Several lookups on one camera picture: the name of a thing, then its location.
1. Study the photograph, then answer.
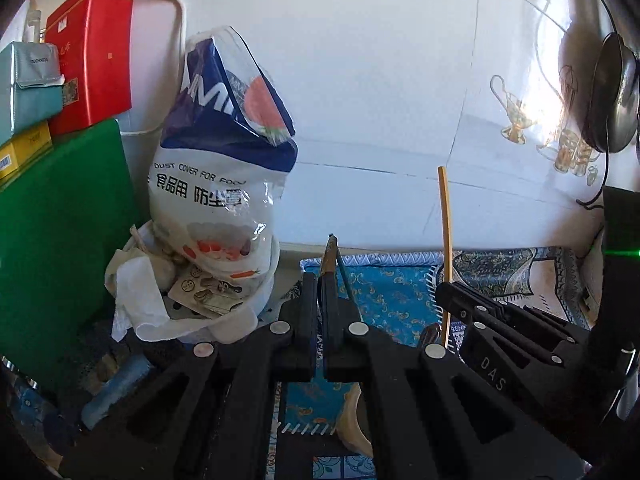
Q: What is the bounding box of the yellow box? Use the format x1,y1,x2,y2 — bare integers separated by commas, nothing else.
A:
0,120,54,182

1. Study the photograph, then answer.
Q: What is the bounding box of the white cup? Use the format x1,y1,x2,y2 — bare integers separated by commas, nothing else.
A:
339,384,376,462

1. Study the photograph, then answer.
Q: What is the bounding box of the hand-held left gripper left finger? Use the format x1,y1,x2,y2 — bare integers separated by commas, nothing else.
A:
60,272,319,480

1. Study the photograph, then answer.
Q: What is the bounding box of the teal tissue box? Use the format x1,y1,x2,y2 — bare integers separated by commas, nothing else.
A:
0,42,66,147

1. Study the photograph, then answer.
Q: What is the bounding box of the gold spoon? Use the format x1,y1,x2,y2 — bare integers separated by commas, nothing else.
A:
319,233,344,282

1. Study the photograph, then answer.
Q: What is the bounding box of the teal chopstick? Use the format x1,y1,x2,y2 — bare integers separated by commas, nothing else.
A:
336,249,362,323

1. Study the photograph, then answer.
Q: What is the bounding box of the black wok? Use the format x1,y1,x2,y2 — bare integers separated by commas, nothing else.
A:
586,32,640,154

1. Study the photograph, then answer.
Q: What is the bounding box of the blue cylindrical object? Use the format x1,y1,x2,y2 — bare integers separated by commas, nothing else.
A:
81,354,157,431

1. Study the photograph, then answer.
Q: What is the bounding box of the blue and white plastic bag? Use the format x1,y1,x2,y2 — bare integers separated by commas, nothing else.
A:
148,26,300,282

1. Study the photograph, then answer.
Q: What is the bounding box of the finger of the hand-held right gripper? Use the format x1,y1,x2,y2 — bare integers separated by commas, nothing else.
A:
434,286,577,367
439,281,592,342

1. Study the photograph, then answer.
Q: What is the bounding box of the patchwork patterned mat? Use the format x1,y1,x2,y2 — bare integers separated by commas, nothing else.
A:
265,245,607,480

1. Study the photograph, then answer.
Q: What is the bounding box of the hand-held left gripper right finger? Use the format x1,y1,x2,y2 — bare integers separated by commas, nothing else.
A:
322,275,591,480

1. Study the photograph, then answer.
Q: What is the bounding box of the white bowl with plastic wrap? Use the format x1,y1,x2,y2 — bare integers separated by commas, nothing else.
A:
103,220,282,345

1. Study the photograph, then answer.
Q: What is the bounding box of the red tin box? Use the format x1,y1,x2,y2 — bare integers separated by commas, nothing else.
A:
43,0,136,137

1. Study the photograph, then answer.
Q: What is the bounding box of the white cable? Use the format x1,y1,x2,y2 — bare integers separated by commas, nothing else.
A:
100,0,187,137

